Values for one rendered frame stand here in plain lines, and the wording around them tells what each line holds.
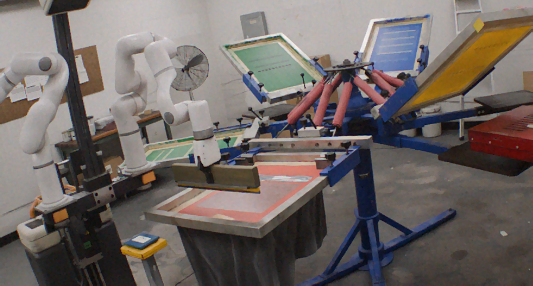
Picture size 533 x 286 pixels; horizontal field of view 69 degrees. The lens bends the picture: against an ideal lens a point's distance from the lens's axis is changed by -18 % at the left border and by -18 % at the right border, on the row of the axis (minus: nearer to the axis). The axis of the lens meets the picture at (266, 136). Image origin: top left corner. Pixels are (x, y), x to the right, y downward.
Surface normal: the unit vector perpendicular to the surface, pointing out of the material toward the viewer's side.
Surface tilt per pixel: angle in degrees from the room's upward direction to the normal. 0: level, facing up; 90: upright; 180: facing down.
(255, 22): 90
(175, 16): 90
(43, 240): 90
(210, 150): 91
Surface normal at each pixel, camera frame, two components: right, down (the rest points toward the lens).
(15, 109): 0.82, -0.03
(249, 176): -0.55, 0.28
